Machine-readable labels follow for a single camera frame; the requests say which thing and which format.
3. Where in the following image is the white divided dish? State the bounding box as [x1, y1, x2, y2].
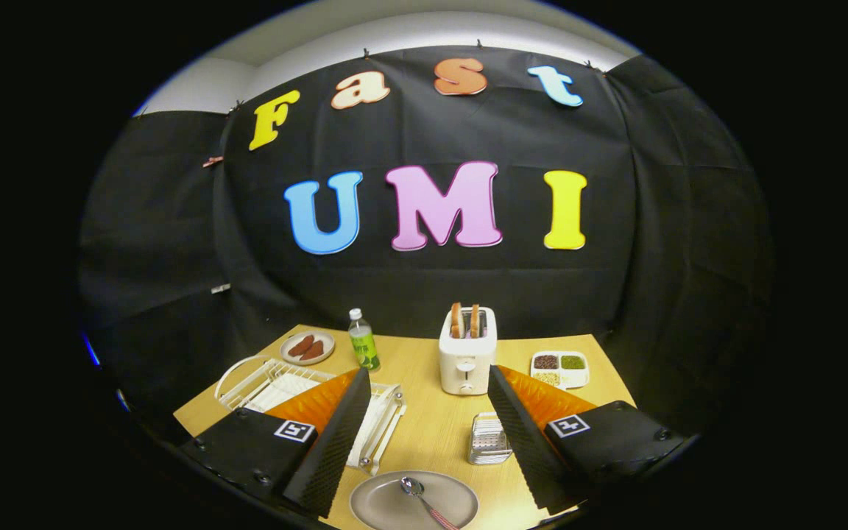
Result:
[530, 350, 590, 390]

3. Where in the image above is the small beige plate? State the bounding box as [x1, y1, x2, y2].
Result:
[280, 331, 336, 367]

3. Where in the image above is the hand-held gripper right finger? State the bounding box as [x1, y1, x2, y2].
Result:
[487, 364, 690, 516]

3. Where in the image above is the green label drink bottle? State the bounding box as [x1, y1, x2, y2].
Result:
[348, 308, 381, 372]

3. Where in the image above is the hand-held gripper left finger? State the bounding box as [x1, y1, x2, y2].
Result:
[180, 367, 372, 520]

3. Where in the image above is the white wire dish rack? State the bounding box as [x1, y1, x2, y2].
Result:
[214, 356, 408, 476]

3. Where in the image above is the spoon with red striped handle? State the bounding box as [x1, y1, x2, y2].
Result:
[400, 476, 462, 530]

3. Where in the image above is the white toaster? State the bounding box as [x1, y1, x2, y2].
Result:
[438, 305, 498, 397]

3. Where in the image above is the grey plate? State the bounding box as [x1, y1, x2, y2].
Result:
[349, 470, 479, 530]

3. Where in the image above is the black backdrop cloth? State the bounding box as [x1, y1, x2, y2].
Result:
[78, 46, 774, 442]

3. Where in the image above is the metal wire basket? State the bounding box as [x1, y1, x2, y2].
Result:
[467, 411, 513, 466]

